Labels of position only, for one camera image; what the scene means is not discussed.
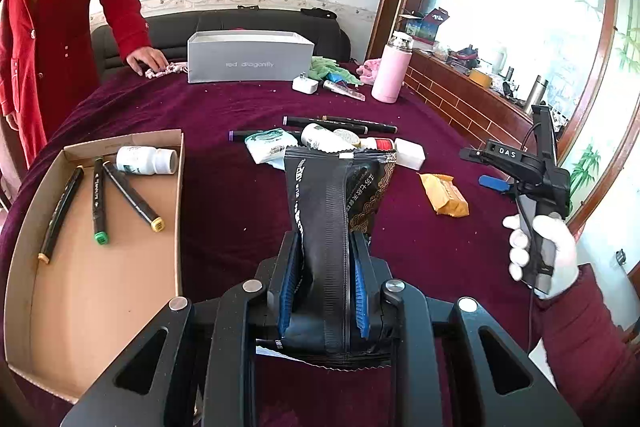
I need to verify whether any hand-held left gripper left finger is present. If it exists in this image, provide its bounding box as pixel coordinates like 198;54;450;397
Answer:
60;232;306;427

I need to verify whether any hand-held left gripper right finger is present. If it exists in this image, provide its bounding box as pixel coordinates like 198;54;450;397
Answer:
350;232;583;427

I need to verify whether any yellow snack packet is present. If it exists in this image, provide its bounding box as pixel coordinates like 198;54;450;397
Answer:
417;173;471;219

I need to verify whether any black snack bag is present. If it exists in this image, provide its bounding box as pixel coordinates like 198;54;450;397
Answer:
255;146;398;370

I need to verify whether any white green tissue packet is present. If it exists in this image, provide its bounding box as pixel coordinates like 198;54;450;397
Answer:
245;129;301;170

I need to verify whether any white bottle green print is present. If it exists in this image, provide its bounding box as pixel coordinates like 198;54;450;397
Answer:
300;123;351;150

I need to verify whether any black marker yellow cap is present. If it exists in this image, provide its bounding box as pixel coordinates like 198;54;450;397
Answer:
102;161;167;234

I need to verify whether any slim white bottle dark label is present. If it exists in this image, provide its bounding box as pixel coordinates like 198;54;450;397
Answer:
116;146;179;176

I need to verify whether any cardboard tray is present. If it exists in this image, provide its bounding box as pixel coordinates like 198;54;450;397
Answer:
4;129;186;405

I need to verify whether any black marker green cap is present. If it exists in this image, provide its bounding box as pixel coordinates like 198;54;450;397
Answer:
91;157;111;246

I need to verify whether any black marker tan cap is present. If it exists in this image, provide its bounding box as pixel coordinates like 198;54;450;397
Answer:
38;166;85;264

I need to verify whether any person's right forearm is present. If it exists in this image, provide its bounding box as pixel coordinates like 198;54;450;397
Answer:
530;264;640;427

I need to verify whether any person's right hand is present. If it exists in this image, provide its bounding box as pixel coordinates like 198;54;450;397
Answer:
502;213;581;300

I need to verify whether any white charger plug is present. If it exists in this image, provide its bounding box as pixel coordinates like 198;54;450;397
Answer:
393;138;427;171

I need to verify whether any silver thermos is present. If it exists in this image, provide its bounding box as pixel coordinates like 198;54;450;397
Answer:
522;75;549;115

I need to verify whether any black marker olive cap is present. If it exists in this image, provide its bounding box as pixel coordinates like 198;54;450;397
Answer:
320;114;399;135

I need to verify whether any red black appliance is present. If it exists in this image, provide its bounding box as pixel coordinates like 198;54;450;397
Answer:
447;44;482;68

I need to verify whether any pink thermos bottle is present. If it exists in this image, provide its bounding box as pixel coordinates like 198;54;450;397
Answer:
371;32;414;104

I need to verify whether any colourful carton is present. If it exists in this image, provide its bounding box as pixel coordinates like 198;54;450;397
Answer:
400;8;450;45

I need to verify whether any pale pink cloth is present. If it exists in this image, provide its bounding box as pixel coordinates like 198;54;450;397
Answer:
356;59;383;86

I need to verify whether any white tube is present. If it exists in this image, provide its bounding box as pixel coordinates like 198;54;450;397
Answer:
322;79;367;102

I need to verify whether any green cloth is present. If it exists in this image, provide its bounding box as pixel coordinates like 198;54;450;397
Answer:
307;56;362;86

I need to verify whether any white dual port charger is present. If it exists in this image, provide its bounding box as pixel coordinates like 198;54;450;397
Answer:
292;74;320;96

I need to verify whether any grey shoe box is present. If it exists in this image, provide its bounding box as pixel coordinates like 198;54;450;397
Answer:
187;31;316;84

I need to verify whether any small patterned cloth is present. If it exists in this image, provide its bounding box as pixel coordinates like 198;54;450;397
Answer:
145;62;190;80

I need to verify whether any black sofa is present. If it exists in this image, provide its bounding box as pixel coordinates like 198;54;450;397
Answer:
90;9;352;80

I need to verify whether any bamboo wall decal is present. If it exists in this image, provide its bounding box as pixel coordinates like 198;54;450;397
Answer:
570;144;601;198

